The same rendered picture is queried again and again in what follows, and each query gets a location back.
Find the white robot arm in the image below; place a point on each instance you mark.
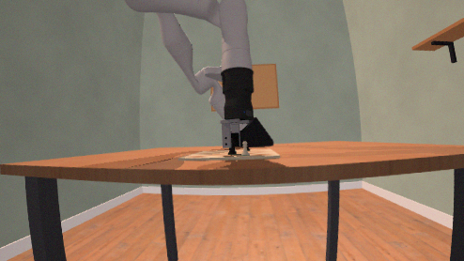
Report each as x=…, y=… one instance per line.
x=233, y=23

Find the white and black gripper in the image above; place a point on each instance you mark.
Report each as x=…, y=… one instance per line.
x=238, y=86

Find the brown and cream chessboard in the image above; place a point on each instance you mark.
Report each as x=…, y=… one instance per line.
x=222, y=155

